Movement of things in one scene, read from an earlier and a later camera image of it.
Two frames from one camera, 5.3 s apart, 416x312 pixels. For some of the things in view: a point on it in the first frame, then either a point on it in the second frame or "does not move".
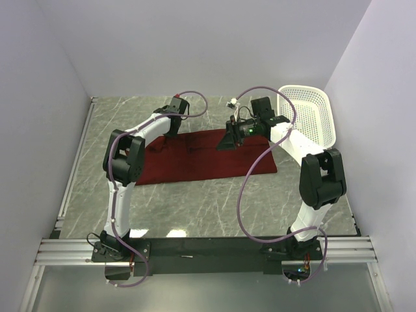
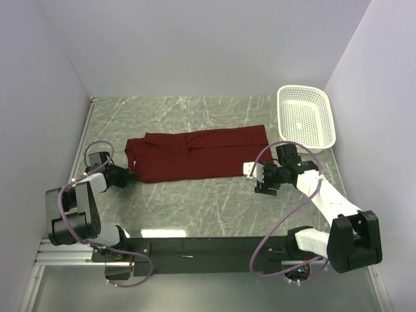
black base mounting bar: (205, 256) does not move
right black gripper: (233, 135) -> (259, 189)
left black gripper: (172, 133) -> (127, 176)
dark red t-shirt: (184, 156) does not move
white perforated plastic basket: (314, 118) does not move
